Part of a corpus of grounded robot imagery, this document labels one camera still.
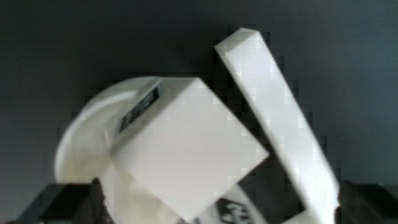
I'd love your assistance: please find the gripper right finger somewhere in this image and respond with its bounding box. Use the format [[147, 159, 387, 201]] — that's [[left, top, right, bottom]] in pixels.
[[336, 181, 398, 224]]

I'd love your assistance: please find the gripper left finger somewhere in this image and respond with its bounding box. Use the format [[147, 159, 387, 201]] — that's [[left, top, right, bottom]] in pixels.
[[11, 180, 106, 224]]

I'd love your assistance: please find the white round stool seat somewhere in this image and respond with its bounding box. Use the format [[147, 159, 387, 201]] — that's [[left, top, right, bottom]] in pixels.
[[55, 77, 266, 224]]

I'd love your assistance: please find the white stool leg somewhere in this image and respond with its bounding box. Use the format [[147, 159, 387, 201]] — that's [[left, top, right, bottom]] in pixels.
[[112, 78, 268, 220]]

